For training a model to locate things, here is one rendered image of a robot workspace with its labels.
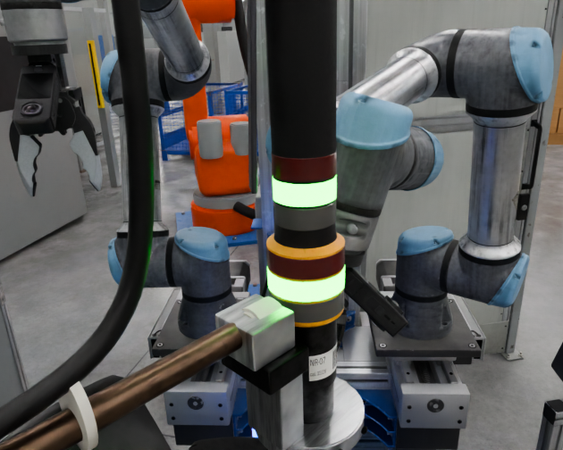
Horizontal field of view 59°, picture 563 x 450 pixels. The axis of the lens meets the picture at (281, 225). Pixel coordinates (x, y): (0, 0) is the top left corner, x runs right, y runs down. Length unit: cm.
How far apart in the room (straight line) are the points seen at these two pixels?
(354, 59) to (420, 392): 72
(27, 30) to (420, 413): 96
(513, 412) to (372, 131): 231
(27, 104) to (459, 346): 93
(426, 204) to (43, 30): 194
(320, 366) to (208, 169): 397
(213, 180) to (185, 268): 318
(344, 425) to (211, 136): 386
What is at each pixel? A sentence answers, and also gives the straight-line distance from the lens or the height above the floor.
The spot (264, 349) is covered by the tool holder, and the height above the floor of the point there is 154.
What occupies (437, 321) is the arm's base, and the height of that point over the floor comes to 108.
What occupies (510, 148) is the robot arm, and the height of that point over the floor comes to 148.
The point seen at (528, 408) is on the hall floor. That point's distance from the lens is 274.
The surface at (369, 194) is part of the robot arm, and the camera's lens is 49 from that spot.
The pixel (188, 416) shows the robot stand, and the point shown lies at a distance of 115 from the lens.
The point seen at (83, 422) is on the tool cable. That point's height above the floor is 155.
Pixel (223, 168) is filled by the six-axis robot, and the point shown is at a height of 63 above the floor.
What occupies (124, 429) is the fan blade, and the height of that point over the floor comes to 140.
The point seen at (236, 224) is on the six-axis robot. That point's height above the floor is 14.
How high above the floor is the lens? 168
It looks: 21 degrees down
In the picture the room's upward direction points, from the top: 2 degrees counter-clockwise
